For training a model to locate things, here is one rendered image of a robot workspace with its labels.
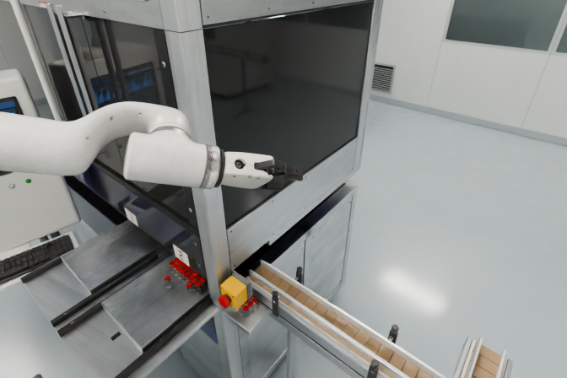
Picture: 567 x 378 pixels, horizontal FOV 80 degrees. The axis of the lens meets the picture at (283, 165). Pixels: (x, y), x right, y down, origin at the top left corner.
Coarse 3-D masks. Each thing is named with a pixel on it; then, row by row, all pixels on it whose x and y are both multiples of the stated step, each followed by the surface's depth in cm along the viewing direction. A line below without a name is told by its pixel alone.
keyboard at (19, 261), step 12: (60, 240) 155; (24, 252) 148; (36, 252) 148; (48, 252) 149; (60, 252) 148; (0, 264) 143; (12, 264) 143; (24, 264) 143; (36, 264) 144; (0, 276) 137; (12, 276) 139
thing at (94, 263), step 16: (128, 224) 155; (96, 240) 145; (112, 240) 147; (128, 240) 147; (144, 240) 147; (64, 256) 136; (80, 256) 139; (96, 256) 139; (112, 256) 139; (128, 256) 139; (144, 256) 136; (80, 272) 132; (96, 272) 132; (112, 272) 132; (96, 288) 123
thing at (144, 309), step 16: (160, 272) 132; (128, 288) 124; (144, 288) 126; (160, 288) 126; (176, 288) 126; (112, 304) 120; (128, 304) 120; (144, 304) 120; (160, 304) 120; (176, 304) 120; (192, 304) 120; (128, 320) 114; (144, 320) 114; (160, 320) 114; (176, 320) 111; (128, 336) 108; (144, 336) 110; (160, 336) 107
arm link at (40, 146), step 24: (0, 120) 49; (24, 120) 50; (48, 120) 52; (96, 120) 55; (120, 120) 59; (144, 120) 62; (168, 120) 62; (0, 144) 48; (24, 144) 49; (48, 144) 50; (72, 144) 52; (96, 144) 56; (0, 168) 50; (24, 168) 50; (48, 168) 51; (72, 168) 52
